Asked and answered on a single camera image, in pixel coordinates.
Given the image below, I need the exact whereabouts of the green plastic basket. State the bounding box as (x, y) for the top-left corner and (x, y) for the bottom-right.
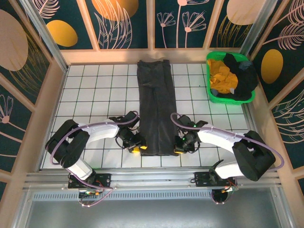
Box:
(205, 51), (257, 104)

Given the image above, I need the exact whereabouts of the yellow t-shirt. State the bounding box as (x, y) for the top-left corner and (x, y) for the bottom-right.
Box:
(207, 58), (238, 95)

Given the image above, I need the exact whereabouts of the dark grey t-shirt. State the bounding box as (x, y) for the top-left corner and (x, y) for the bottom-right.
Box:
(136, 59), (180, 157)

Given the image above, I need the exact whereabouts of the long aluminium base rail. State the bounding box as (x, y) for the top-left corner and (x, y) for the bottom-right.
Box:
(22, 167), (283, 190)

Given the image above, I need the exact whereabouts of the grey slotted cable duct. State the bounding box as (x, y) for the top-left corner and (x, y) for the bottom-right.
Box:
(30, 191), (278, 201)

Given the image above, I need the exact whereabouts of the grey sheet metal tray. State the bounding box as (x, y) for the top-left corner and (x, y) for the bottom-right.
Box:
(11, 187), (295, 228)

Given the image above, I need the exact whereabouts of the aluminium frame post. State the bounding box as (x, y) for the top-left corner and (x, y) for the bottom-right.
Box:
(20, 0), (69, 72)
(239, 0), (278, 57)

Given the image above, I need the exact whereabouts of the blue-grey t-shirt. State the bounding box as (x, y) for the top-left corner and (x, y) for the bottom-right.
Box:
(238, 60), (254, 71)

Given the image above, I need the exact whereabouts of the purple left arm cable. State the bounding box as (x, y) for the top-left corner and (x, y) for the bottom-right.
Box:
(46, 113), (141, 208)

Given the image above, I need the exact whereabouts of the aluminium side rail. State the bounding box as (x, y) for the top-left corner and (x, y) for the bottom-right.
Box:
(242, 103), (277, 169)

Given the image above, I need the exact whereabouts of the black t-shirt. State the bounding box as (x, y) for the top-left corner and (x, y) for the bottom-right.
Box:
(215, 53), (259, 100)

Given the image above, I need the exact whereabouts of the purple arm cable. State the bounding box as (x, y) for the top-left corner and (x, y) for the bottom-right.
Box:
(170, 113), (285, 205)
(46, 113), (141, 208)

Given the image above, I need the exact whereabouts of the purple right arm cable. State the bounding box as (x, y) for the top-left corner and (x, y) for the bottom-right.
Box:
(170, 113), (285, 205)

